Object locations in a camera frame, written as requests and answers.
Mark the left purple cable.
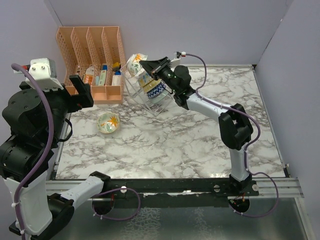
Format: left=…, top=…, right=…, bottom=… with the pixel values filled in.
left=11, top=63, right=141, bottom=237

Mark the peach plastic desk organizer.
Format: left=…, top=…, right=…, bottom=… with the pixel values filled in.
left=56, top=26, right=126, bottom=105

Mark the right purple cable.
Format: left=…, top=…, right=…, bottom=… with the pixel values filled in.
left=186, top=52, right=279, bottom=218

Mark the purple cable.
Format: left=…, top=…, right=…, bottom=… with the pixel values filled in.
left=11, top=63, right=141, bottom=237
left=186, top=52, right=279, bottom=218

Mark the yellow blue sun bowl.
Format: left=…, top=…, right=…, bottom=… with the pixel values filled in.
left=142, top=79, right=162, bottom=93

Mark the plain teal bowl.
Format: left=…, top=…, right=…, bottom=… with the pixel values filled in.
left=151, top=93, right=167, bottom=104

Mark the red patterned bowl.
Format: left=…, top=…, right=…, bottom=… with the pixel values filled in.
left=146, top=82, right=166, bottom=99

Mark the floral orange green bowl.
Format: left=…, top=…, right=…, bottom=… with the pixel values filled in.
left=126, top=53, right=148, bottom=77
left=96, top=111, right=120, bottom=134

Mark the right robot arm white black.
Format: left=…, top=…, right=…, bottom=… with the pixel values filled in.
left=139, top=57, right=253, bottom=196

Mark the green white box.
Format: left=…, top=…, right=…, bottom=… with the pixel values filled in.
left=98, top=70, right=108, bottom=86

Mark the white wire dish rack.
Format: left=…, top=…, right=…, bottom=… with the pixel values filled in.
left=120, top=65, right=173, bottom=116

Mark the white card box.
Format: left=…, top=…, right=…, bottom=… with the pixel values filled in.
left=112, top=75, right=122, bottom=86

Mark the blue orange ornate bowl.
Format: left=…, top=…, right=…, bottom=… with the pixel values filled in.
left=137, top=73, right=153, bottom=88

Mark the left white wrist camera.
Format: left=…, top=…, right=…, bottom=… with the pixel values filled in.
left=21, top=58, right=64, bottom=93

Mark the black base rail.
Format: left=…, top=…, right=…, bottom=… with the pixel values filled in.
left=95, top=178, right=259, bottom=208

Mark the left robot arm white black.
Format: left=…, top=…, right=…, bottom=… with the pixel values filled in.
left=0, top=75, right=111, bottom=240

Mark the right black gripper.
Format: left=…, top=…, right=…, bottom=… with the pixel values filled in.
left=139, top=57, right=179, bottom=94

